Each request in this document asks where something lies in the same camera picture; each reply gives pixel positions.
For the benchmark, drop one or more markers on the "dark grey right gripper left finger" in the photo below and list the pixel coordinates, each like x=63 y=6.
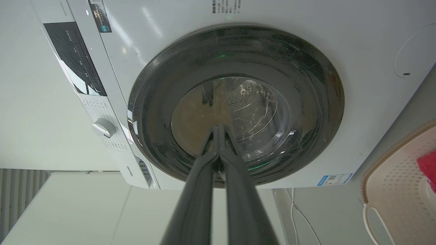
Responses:
x=194 y=200

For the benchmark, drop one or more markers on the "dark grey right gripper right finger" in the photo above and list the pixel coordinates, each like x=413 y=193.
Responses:
x=245 y=204

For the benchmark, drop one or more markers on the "beige perforated laundry basket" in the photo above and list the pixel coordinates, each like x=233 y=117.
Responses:
x=398 y=194

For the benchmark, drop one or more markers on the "white cabinet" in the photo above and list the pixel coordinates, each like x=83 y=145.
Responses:
x=88 y=211

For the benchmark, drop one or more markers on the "silver washing machine control knob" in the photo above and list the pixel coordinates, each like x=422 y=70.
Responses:
x=103 y=127

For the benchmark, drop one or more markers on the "dark round washing machine door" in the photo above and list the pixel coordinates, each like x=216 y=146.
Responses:
x=289 y=85

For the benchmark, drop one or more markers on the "white front-load washing machine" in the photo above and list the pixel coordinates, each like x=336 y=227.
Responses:
x=238 y=51

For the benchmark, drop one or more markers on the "grey ribbed radiator panel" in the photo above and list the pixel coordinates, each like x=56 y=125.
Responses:
x=20 y=190

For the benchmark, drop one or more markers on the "red cloth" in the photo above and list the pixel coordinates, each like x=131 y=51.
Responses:
x=428 y=168

